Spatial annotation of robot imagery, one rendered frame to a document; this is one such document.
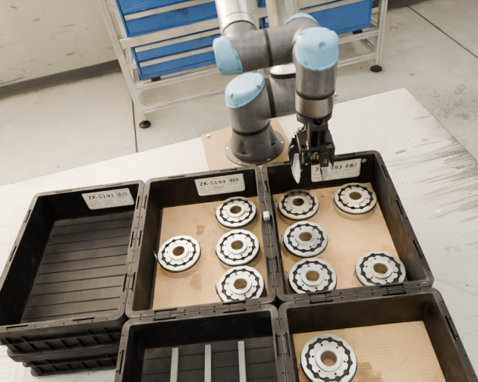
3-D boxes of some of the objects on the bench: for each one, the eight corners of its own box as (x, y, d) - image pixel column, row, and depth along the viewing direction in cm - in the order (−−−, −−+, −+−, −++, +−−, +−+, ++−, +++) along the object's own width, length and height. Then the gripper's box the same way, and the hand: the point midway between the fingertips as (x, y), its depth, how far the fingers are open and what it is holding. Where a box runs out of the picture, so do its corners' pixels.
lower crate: (69, 245, 130) (52, 220, 122) (167, 234, 128) (156, 207, 120) (29, 380, 102) (4, 358, 93) (154, 367, 100) (139, 344, 92)
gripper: (287, 126, 83) (288, 203, 98) (350, 120, 83) (341, 198, 97) (282, 101, 89) (284, 177, 104) (341, 96, 89) (334, 173, 104)
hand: (309, 175), depth 102 cm, fingers open, 5 cm apart
